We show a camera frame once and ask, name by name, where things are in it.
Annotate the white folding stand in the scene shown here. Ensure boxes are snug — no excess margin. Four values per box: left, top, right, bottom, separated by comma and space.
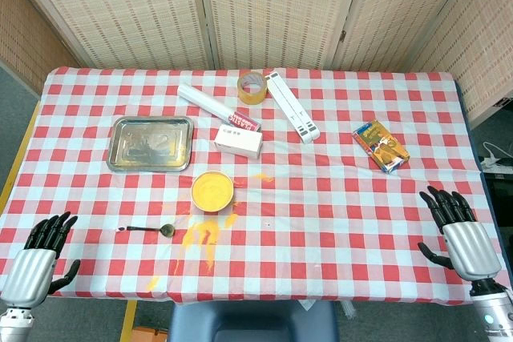
264, 70, 321, 144

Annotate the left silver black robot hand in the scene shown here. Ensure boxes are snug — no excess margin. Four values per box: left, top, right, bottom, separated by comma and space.
0, 211, 82, 310

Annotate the bamboo folding screen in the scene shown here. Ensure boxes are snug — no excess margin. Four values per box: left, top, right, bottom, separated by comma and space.
0, 0, 513, 131

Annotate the rectangular stainless steel tray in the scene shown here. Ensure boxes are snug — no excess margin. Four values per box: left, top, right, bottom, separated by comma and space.
106, 115, 195, 174

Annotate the black metal spoon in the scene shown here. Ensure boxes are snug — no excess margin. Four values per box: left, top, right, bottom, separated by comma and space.
115, 223, 176, 238

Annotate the red white checkered tablecloth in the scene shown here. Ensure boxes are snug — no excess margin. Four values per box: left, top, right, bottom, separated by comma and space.
0, 66, 513, 306

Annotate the orange box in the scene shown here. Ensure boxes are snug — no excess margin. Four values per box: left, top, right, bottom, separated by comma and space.
131, 326, 169, 342

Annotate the yellow bowl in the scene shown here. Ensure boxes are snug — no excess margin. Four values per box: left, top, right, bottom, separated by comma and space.
190, 171, 235, 214

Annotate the colourful yellow blue flat box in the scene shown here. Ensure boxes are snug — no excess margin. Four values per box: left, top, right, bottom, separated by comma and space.
352, 119, 411, 175

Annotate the black equipment case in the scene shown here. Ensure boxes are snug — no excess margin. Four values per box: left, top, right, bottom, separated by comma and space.
483, 170, 513, 239

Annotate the yellowish clear tape roll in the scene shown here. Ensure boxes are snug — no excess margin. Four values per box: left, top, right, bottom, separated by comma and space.
236, 70, 269, 106

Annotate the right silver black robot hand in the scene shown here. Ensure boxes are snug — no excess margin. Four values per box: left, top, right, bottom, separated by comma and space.
418, 185, 503, 281

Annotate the small white cardboard box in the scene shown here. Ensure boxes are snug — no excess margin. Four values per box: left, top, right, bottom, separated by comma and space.
213, 123, 264, 159

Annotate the white cable and power strip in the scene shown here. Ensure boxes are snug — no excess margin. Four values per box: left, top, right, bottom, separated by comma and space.
479, 140, 513, 169

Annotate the blue chair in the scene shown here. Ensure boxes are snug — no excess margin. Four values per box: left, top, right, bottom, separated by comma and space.
167, 300, 340, 342

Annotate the white plastic wrap roll box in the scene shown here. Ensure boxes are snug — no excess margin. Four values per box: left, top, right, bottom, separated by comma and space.
177, 83, 263, 133

